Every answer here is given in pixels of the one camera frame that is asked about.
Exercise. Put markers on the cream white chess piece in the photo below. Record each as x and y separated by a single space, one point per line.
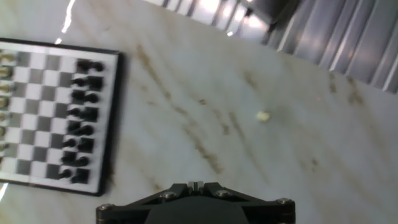
263 116

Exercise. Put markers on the black chess knight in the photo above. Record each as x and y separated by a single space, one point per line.
82 161

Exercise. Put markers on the black chess pawn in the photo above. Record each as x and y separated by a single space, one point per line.
74 111
77 82
77 95
69 143
68 157
64 174
83 65

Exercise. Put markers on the black chess bishop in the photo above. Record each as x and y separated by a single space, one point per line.
92 98
86 145

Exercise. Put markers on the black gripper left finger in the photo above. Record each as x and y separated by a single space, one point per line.
130 211

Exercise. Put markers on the black chess king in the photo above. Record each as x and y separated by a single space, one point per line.
86 130

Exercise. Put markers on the black chess rook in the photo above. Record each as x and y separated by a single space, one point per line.
81 176
98 66

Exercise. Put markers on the white chess pawn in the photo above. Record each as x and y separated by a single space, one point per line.
2 116
5 88
4 71
5 58
3 102

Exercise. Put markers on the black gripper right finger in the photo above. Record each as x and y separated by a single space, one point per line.
267 211

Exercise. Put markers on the black white chessboard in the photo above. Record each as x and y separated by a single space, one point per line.
37 107

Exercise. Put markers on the black chess queen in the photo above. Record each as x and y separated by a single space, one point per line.
90 114

